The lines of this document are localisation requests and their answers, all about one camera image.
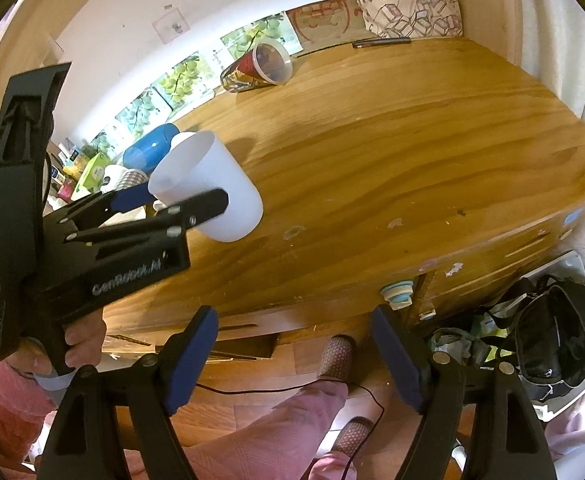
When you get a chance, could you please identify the cardboard sheet with red print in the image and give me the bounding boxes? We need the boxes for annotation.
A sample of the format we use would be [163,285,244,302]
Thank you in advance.
[286,0,369,56]

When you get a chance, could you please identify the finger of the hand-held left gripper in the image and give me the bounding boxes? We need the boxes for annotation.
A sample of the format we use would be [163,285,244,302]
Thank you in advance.
[63,188,229,247]
[57,182,152,228]

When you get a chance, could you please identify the black open bag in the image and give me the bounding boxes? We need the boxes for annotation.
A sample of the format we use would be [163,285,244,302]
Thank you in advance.
[514,275,585,402]

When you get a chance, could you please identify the person's pink trouser leg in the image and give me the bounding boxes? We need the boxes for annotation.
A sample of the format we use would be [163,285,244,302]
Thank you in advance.
[122,382,349,480]
[308,451,359,480]

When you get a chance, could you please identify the person's left hand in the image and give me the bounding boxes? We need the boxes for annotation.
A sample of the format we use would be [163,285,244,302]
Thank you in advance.
[7,317,108,379]

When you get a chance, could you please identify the person's left forearm pink sleeve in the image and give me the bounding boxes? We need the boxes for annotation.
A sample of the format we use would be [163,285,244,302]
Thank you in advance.
[0,342,66,473]

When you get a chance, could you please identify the white plastic cup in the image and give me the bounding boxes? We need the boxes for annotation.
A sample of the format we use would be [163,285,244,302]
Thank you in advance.
[147,130,264,243]

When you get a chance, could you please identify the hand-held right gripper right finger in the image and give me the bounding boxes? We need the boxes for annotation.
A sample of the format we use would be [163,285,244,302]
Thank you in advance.
[371,305,558,480]

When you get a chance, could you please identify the dark pen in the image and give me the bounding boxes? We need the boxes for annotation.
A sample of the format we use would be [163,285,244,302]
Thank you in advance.
[351,37,412,50]

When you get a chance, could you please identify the round drawer knob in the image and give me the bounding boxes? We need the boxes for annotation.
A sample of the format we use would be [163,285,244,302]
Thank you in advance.
[379,282,414,311]

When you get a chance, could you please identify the clear wall note pocket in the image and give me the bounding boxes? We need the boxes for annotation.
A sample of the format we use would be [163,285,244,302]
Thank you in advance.
[152,12,188,44]

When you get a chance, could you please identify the blue plastic bottle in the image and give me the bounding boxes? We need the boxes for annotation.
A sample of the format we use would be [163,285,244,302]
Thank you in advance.
[122,123,181,173]

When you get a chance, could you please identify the white curtain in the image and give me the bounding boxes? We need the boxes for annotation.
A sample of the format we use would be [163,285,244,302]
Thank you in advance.
[519,0,585,143]

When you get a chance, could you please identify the pile of green grey cloth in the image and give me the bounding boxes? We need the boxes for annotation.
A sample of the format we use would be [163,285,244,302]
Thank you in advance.
[428,305,519,363]

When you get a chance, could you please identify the black cable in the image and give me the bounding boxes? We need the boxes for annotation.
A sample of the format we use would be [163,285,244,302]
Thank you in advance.
[195,380,386,480]

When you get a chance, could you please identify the green tissue packet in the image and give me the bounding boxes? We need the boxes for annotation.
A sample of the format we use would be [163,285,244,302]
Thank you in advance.
[71,154,111,202]

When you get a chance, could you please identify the patterned slipper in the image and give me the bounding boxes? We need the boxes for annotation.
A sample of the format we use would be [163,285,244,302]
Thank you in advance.
[317,335,358,382]
[332,417,376,454]

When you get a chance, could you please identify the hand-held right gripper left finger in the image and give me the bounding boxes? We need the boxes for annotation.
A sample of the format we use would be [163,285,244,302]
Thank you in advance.
[35,305,219,480]

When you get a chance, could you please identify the clear cup with red print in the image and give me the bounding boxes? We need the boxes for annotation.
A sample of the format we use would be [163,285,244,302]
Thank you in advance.
[220,40,293,93]

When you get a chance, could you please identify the grape print picture strip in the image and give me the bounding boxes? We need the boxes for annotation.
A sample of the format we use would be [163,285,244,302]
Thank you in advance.
[91,11,299,153]

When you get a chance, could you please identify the grey patterned paper cup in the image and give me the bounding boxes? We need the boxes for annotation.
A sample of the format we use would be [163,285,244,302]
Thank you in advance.
[117,169,149,193]

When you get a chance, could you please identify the printed canvas tote bag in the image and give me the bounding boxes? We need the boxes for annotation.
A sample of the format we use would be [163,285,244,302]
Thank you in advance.
[349,0,464,39]

